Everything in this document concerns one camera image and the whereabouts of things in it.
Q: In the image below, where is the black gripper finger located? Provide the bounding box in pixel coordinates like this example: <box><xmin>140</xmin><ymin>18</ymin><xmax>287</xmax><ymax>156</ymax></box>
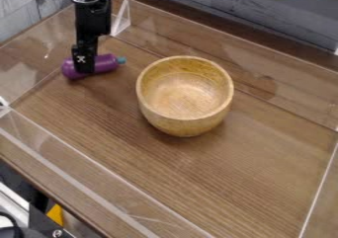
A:
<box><xmin>70</xmin><ymin>43</ymin><xmax>97</xmax><ymax>73</ymax></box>

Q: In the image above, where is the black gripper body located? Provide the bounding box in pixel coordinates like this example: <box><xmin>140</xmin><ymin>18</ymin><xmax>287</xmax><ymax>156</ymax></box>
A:
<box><xmin>70</xmin><ymin>0</ymin><xmax>111</xmax><ymax>45</ymax></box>

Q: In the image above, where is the purple toy eggplant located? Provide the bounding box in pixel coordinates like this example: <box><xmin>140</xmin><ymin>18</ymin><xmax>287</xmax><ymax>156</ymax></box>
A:
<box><xmin>60</xmin><ymin>53</ymin><xmax>127</xmax><ymax>80</ymax></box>

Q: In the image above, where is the light wooden bowl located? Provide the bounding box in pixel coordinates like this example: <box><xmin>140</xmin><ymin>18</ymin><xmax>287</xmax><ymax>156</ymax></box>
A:
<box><xmin>136</xmin><ymin>55</ymin><xmax>233</xmax><ymax>137</ymax></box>

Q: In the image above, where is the black device with yellow label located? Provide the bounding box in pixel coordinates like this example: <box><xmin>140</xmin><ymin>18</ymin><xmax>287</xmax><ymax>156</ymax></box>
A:
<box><xmin>25</xmin><ymin>201</ymin><xmax>107</xmax><ymax>238</ymax></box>

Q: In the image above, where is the clear acrylic corner bracket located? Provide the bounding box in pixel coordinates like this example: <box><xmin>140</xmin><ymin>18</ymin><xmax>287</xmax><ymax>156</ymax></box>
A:
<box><xmin>111</xmin><ymin>0</ymin><xmax>131</xmax><ymax>37</ymax></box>

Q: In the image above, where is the clear acrylic tray wall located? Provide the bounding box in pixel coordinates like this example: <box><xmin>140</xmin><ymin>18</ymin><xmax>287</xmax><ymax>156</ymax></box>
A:
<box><xmin>0</xmin><ymin>97</ymin><xmax>213</xmax><ymax>238</ymax></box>

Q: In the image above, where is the black cable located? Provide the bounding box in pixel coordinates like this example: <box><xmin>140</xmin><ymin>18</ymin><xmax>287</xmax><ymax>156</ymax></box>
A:
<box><xmin>0</xmin><ymin>211</ymin><xmax>24</xmax><ymax>238</ymax></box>

